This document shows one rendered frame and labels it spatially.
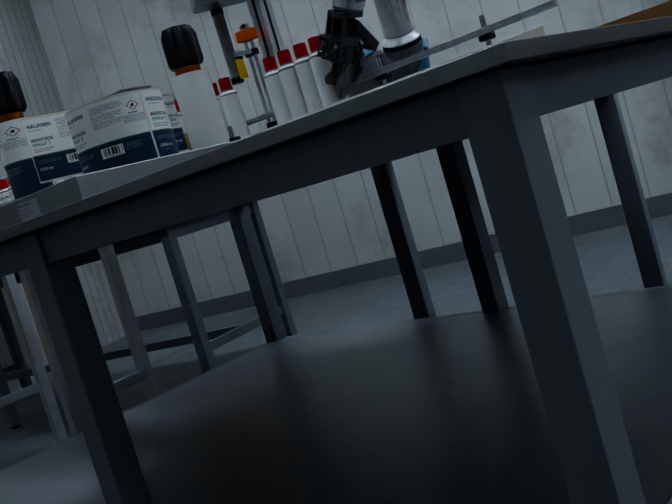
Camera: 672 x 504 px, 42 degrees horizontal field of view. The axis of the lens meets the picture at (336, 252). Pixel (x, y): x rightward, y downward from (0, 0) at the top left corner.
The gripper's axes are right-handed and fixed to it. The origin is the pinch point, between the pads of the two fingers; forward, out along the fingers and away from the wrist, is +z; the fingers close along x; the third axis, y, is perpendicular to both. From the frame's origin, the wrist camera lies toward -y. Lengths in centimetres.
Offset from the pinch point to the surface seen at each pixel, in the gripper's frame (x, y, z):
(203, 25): -339, -273, 68
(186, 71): -21.5, 30.7, -3.4
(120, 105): -10, 58, -2
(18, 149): -38, 63, 14
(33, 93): -465, -217, 142
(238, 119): -32.5, 1.6, 15.0
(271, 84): -20.6, 3.0, 2.5
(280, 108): -17.0, 2.8, 7.8
